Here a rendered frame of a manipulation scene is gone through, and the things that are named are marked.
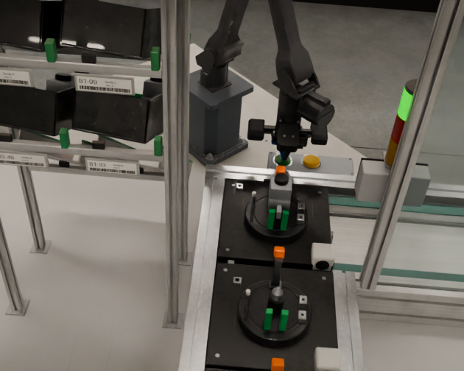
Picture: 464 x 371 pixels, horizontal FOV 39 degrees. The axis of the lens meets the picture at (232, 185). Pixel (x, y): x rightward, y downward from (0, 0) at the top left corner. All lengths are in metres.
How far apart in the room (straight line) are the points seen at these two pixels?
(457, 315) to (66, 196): 0.94
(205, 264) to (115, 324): 0.22
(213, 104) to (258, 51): 2.31
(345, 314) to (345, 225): 0.28
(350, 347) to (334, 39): 3.02
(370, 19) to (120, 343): 3.38
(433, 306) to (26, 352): 0.82
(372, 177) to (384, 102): 2.44
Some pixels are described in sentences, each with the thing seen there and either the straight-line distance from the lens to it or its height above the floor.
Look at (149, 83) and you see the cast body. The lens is 1.29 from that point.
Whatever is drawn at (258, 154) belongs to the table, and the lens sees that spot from 1.76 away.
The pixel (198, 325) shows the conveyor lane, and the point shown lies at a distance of 1.26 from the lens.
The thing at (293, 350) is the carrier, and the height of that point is 0.97.
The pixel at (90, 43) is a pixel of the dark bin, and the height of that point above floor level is 1.48.
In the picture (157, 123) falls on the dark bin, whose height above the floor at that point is 1.30.
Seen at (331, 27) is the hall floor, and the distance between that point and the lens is 4.23.
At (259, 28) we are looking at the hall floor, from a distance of 4.13.
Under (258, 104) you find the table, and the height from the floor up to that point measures 0.86.
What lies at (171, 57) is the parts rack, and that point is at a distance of 0.93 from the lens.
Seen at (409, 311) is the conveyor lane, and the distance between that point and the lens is 1.42.
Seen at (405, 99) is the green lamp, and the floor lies 1.40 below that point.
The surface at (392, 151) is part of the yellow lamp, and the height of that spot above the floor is 1.29.
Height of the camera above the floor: 1.98
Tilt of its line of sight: 43 degrees down
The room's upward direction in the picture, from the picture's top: 4 degrees clockwise
